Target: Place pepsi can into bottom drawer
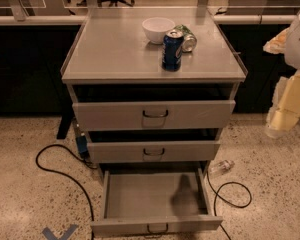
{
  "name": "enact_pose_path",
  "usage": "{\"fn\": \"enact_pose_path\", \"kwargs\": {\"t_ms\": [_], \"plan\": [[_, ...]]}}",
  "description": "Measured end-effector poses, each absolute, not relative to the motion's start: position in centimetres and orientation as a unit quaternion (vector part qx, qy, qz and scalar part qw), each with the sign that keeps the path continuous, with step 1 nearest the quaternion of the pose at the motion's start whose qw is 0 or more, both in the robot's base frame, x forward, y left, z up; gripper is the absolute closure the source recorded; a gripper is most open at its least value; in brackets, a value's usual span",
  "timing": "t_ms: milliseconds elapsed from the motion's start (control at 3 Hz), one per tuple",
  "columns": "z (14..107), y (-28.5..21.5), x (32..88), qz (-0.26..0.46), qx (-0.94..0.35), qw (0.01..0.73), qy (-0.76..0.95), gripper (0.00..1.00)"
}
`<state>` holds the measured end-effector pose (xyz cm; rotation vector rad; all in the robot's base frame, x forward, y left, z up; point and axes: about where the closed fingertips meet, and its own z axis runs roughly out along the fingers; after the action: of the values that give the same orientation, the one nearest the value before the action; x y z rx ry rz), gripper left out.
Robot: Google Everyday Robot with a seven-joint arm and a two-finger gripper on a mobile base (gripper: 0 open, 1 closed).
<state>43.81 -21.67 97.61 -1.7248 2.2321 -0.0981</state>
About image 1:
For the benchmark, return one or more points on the clear plastic bottle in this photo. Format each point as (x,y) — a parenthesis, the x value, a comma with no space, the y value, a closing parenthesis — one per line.
(221,168)

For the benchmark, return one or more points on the top grey drawer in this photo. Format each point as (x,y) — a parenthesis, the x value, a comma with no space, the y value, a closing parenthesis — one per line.
(153,115)

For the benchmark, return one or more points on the blue tape mark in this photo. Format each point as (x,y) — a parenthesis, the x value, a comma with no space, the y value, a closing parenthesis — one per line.
(62,235)

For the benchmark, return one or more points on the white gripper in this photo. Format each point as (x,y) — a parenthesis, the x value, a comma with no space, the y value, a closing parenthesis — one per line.
(299,44)

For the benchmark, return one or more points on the blue power adapter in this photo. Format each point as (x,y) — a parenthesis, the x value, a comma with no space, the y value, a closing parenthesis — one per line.
(81,143)

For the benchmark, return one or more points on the blue pepsi can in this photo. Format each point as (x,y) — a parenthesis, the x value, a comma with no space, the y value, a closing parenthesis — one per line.
(172,50)

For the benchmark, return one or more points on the grey drawer cabinet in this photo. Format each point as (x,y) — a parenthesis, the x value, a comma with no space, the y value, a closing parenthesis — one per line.
(113,61)

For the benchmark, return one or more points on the green soda can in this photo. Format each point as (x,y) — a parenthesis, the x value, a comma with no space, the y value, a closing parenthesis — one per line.
(190,40)

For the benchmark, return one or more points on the white bowl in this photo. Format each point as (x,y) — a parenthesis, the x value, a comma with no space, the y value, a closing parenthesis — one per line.
(155,28)

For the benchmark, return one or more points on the middle grey drawer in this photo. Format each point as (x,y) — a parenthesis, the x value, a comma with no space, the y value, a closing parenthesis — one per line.
(160,151)

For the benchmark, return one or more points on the grey drawer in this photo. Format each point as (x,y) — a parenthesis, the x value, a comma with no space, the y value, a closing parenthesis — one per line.
(160,151)
(153,115)
(154,202)

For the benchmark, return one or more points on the bottom grey drawer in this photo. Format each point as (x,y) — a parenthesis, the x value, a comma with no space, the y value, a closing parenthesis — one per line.
(154,202)

